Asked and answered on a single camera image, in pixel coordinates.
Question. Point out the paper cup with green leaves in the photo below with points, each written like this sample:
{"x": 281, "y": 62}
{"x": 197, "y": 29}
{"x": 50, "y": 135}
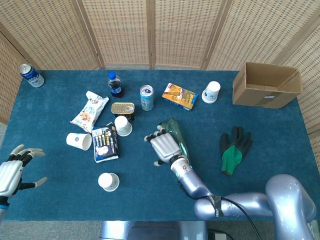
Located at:
{"x": 122, "y": 126}

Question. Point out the cola bottle with blue cap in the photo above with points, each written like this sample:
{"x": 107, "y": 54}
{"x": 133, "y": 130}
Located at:
{"x": 115, "y": 86}

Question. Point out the stacked blue-flower paper cups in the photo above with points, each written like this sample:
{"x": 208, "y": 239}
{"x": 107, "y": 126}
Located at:
{"x": 211, "y": 92}

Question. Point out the paper cup with green flower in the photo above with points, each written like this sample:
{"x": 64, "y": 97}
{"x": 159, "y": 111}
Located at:
{"x": 108, "y": 182}

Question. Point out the green and black work glove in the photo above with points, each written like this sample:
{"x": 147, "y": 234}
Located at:
{"x": 233, "y": 155}

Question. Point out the blue felt table cover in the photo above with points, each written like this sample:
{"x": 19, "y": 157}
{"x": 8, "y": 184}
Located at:
{"x": 150, "y": 200}

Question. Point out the dark blue pad package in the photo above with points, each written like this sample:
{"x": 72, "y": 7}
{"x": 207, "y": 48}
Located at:
{"x": 105, "y": 145}

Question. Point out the open brown cardboard box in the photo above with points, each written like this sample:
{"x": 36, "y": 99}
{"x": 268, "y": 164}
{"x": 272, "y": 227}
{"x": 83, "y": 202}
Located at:
{"x": 255, "y": 97}

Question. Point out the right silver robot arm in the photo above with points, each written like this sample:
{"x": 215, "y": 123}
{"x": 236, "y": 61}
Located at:
{"x": 287, "y": 195}

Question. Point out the tall light blue drink can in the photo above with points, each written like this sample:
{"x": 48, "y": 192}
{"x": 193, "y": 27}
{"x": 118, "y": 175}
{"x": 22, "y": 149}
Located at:
{"x": 147, "y": 100}

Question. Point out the silver robot torso base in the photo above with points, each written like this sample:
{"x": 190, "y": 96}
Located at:
{"x": 150, "y": 231}

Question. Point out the orange and blue carton box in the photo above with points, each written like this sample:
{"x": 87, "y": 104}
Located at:
{"x": 178, "y": 96}

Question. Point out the grey object at left edge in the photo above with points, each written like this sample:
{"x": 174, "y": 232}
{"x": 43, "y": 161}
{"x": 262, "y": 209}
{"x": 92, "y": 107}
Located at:
{"x": 32, "y": 77}

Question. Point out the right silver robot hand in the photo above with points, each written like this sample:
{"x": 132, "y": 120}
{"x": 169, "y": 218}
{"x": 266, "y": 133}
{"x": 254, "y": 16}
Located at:
{"x": 165, "y": 146}

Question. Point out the woven rattan folding screen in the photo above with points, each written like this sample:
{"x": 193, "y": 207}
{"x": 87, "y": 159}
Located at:
{"x": 125, "y": 32}

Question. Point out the black tin with gold lid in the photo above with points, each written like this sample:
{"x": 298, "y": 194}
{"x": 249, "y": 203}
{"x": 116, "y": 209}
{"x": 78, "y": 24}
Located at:
{"x": 122, "y": 108}

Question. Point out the green transparent spray bottle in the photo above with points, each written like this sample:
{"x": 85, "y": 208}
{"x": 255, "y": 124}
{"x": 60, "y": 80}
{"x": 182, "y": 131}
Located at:
{"x": 175, "y": 127}

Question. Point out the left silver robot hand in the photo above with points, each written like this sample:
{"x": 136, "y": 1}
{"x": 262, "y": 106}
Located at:
{"x": 10, "y": 175}

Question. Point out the white snack bag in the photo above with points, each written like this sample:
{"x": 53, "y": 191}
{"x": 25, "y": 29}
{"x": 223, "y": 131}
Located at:
{"x": 88, "y": 112}

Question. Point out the paper cup with purple flower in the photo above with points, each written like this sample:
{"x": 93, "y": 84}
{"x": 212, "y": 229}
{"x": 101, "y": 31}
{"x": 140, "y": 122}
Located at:
{"x": 77, "y": 140}

